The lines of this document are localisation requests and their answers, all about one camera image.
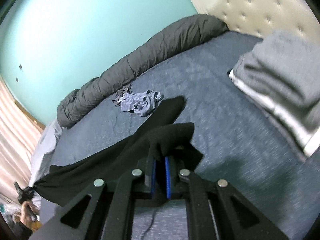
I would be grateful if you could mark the light grey sheet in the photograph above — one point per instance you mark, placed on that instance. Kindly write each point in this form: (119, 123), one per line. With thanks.
(44, 150)

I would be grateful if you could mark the blue patterned bed sheet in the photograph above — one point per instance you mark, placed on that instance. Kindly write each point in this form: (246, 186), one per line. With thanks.
(238, 141)

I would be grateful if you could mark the grey folded blanket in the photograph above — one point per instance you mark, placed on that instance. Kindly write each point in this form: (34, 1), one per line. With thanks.
(285, 67)

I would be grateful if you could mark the peach curtain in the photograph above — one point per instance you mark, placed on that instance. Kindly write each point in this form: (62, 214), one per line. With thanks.
(19, 137)

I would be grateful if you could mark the black garment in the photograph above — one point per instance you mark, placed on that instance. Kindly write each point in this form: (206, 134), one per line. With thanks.
(159, 136)

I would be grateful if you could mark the dark grey rolled duvet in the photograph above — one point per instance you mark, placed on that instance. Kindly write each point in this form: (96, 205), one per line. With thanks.
(176, 38)

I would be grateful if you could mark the person's left hand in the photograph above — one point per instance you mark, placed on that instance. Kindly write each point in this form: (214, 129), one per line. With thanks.
(25, 218)

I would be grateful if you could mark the dark grey small garment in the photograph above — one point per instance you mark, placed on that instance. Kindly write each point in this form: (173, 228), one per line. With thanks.
(125, 89)

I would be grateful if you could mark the light blue crumpled garment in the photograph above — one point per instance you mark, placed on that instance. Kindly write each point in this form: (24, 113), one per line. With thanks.
(141, 104)

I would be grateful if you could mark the white pillow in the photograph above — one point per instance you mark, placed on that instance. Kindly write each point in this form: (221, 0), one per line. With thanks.
(308, 140)

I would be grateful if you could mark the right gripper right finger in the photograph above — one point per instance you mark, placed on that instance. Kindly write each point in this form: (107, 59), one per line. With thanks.
(172, 178)

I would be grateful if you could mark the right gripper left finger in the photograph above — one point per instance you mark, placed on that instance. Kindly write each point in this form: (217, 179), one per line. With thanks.
(150, 171)

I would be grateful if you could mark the cream tufted headboard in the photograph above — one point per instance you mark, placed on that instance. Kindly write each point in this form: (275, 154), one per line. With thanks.
(261, 17)

